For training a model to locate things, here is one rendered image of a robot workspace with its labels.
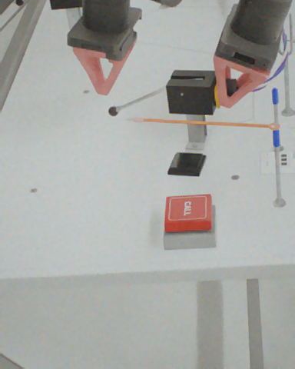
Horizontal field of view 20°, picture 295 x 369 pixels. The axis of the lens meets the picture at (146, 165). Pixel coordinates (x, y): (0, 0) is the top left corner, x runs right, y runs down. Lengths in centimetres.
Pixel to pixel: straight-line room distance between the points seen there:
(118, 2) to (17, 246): 30
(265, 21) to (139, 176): 24
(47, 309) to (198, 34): 50
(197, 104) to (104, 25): 15
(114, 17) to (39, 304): 40
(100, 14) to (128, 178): 20
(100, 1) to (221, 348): 66
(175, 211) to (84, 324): 34
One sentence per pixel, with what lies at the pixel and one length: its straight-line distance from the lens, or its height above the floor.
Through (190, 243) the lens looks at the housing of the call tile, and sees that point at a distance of 91.
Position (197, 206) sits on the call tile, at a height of 112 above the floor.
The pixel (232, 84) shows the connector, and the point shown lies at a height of 118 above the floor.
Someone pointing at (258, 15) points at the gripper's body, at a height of 127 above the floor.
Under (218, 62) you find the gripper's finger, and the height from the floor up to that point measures 120.
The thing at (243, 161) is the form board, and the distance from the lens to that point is 104.
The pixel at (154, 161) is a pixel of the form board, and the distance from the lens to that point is 106.
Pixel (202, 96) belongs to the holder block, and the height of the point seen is 115.
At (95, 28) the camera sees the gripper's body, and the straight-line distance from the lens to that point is 101.
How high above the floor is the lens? 151
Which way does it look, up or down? 27 degrees down
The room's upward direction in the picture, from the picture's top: 50 degrees clockwise
